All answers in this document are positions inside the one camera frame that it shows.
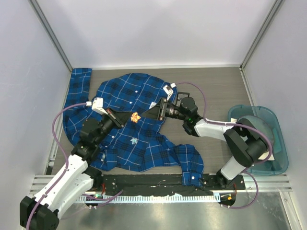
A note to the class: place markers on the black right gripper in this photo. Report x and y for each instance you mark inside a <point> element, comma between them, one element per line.
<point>157,112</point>

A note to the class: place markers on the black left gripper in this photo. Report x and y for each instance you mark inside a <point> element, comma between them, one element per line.
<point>119,118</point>

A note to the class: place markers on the orange leaf brooch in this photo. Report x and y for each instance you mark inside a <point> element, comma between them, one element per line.
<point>135,117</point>

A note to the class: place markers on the blue plaid shirt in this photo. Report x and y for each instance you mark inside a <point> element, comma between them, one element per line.
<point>137,146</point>

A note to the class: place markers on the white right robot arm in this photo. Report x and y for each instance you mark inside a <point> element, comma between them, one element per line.
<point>197,126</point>

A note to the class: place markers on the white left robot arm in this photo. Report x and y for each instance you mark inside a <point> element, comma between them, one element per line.
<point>48,206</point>

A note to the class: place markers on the silver blue leaf brooch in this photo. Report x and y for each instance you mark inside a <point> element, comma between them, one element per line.
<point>134,141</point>

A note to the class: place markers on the round blue plate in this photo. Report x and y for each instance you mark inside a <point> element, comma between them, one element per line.
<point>261,126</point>

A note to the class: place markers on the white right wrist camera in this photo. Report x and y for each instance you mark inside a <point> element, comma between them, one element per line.
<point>169,90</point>

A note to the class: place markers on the black square frame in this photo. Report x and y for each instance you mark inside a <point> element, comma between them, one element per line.
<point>180,96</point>

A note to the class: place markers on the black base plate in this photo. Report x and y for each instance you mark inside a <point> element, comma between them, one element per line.
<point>163,185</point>

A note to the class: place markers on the white slotted cable duct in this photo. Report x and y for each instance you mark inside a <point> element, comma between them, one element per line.
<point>176,198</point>

